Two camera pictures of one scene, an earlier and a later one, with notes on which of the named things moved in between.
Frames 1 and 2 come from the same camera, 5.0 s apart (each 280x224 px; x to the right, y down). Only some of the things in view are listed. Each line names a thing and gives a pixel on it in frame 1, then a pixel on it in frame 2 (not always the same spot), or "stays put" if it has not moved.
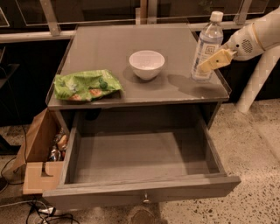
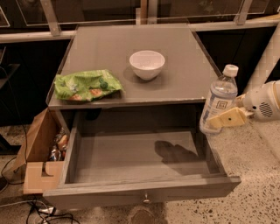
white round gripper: (242, 44) -> (259, 102)
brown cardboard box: (40, 175) stays put
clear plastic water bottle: (210, 40) -> (220, 99)
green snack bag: (86, 85) stays put
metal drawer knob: (146, 200) stays put
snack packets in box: (59, 148) stays put
